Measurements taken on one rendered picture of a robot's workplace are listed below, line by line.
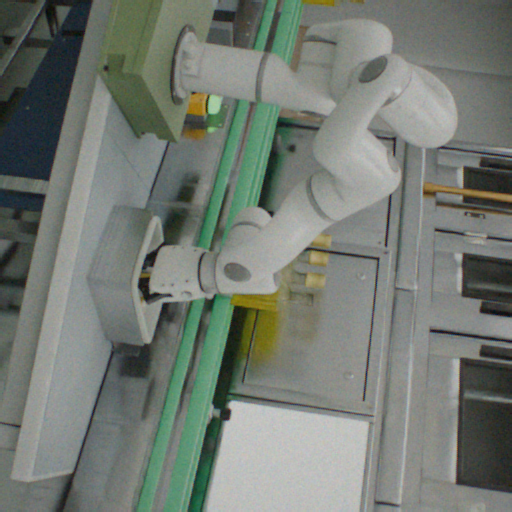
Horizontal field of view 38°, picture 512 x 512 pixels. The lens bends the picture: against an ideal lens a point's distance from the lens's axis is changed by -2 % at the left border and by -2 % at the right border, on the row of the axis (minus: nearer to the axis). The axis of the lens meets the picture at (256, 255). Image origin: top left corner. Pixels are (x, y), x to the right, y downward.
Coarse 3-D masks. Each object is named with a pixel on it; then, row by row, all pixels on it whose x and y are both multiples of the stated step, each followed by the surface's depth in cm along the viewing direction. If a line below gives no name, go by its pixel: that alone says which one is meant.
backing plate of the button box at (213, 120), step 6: (222, 108) 184; (228, 108) 184; (210, 114) 182; (216, 114) 182; (222, 114) 182; (210, 120) 181; (216, 120) 181; (222, 120) 181; (210, 126) 180; (216, 126) 180; (222, 126) 180
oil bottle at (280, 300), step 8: (280, 288) 168; (288, 288) 168; (232, 296) 168; (240, 296) 168; (248, 296) 167; (256, 296) 167; (264, 296) 166; (272, 296) 166; (280, 296) 166; (288, 296) 167; (232, 304) 171; (240, 304) 170; (248, 304) 170; (256, 304) 169; (264, 304) 168; (272, 304) 168; (280, 304) 167; (288, 304) 168
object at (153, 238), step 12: (156, 216) 141; (156, 228) 144; (144, 240) 138; (156, 240) 147; (144, 252) 135; (132, 276) 133; (132, 288) 132; (156, 312) 153; (144, 324) 142; (156, 324) 152; (144, 336) 145
